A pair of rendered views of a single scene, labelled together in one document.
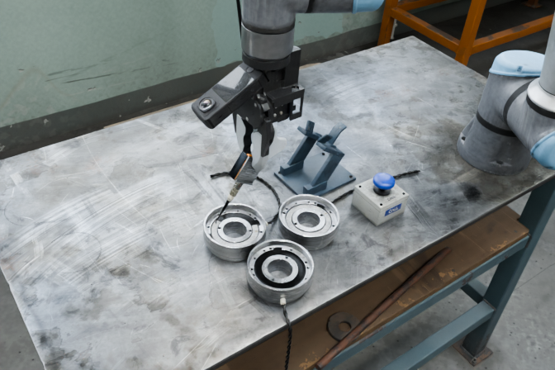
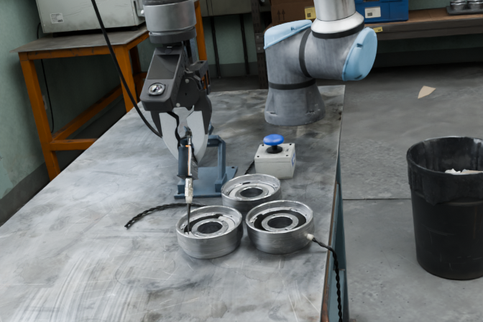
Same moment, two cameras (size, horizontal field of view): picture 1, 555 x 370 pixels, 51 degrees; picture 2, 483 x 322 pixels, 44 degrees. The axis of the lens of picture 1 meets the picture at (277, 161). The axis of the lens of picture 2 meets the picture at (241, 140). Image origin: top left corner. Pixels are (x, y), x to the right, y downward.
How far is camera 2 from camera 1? 0.58 m
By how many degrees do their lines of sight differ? 37
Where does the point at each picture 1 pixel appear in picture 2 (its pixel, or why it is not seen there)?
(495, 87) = (281, 53)
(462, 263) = not seen: hidden behind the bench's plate
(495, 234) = not seen: hidden behind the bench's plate
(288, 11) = not seen: outside the picture
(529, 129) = (333, 56)
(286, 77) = (192, 52)
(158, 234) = (141, 279)
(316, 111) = (146, 156)
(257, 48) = (177, 19)
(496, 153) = (307, 104)
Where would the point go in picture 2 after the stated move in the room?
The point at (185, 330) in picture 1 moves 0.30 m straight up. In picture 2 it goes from (267, 305) to (242, 86)
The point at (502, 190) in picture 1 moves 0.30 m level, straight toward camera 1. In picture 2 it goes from (330, 125) to (390, 172)
